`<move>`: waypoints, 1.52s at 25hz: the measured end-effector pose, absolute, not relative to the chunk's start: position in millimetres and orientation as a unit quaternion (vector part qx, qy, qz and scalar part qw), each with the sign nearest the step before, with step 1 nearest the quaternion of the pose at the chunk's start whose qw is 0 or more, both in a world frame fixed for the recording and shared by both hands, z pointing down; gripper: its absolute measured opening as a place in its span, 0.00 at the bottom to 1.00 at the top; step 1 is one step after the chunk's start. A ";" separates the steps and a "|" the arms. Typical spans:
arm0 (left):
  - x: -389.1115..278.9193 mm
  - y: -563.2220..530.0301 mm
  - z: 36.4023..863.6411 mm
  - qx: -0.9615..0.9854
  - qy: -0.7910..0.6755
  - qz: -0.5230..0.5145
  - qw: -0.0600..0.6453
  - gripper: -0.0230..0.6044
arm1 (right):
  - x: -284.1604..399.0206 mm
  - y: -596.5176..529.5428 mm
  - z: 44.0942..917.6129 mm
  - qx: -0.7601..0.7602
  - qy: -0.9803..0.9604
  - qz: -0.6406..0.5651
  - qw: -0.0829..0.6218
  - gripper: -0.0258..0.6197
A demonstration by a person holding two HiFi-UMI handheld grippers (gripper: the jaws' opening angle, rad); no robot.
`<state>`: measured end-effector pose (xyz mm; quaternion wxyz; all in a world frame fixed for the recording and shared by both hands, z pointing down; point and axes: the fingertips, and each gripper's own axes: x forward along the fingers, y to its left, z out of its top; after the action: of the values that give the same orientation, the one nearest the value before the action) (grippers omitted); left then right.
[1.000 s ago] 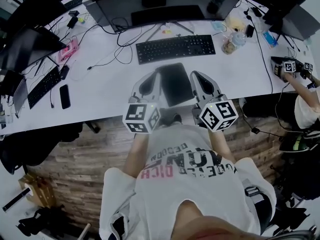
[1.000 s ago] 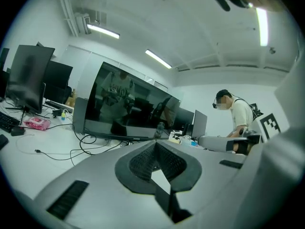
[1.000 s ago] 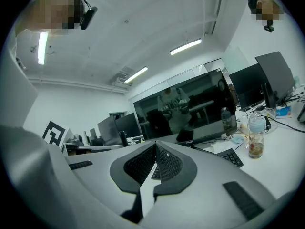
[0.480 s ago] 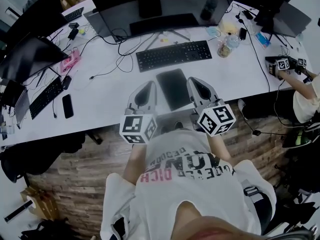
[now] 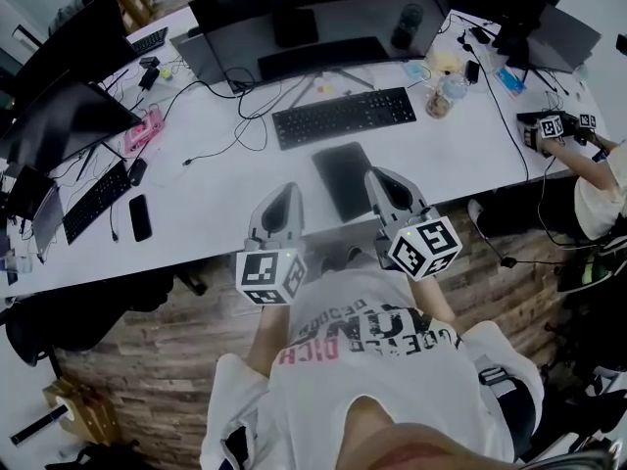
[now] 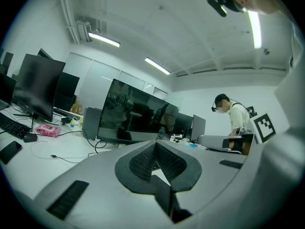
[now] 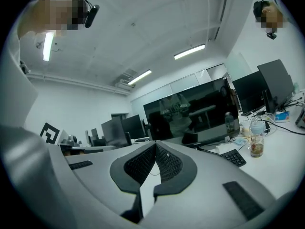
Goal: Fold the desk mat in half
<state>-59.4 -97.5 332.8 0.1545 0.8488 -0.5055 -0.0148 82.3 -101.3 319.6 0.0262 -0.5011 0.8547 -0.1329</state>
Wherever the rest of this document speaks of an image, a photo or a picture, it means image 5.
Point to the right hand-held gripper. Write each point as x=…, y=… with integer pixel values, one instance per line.
x=426, y=248

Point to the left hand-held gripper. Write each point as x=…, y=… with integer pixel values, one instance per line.
x=267, y=277

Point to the black mouse pad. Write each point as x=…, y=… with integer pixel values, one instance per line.
x=343, y=179

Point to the person's left forearm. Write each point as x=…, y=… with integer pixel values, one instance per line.
x=269, y=341

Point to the person's right forearm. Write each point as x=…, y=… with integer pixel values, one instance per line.
x=433, y=306

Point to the black computer mouse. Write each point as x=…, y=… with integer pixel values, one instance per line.
x=137, y=172

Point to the person's right shoe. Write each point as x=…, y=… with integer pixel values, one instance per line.
x=353, y=253

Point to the person's shoe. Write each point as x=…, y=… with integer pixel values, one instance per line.
x=330, y=262
x=353, y=253

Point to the person's left shoe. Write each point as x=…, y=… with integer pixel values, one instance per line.
x=330, y=262

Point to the black keyboard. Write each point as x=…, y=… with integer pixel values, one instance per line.
x=95, y=203
x=149, y=41
x=343, y=118

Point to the clear plastic bag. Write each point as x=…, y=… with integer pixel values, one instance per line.
x=453, y=87

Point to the light blue packet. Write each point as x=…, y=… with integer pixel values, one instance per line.
x=417, y=71

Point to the black smartphone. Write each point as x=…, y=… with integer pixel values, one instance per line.
x=140, y=218

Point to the yellow snack pack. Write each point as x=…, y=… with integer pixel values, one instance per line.
x=443, y=61

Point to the pink snack packet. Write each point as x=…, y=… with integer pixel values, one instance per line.
x=143, y=131

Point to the small yellow object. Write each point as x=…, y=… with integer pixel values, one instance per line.
x=165, y=74

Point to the white printed t-shirt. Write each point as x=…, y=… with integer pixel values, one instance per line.
x=377, y=385

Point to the curved black monitor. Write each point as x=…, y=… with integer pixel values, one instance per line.
x=318, y=22

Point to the black power adapter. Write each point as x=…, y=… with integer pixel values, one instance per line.
x=149, y=74

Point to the green and black bag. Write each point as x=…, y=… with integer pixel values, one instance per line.
x=593, y=267

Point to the black monitor with grey back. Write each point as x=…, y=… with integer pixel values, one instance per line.
x=553, y=32

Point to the person's head and neck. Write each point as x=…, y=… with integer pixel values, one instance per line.
x=416, y=434

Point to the black open laptop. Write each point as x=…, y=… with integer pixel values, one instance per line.
x=39, y=203

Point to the long white and black bar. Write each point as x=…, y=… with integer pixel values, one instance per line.
x=39, y=424

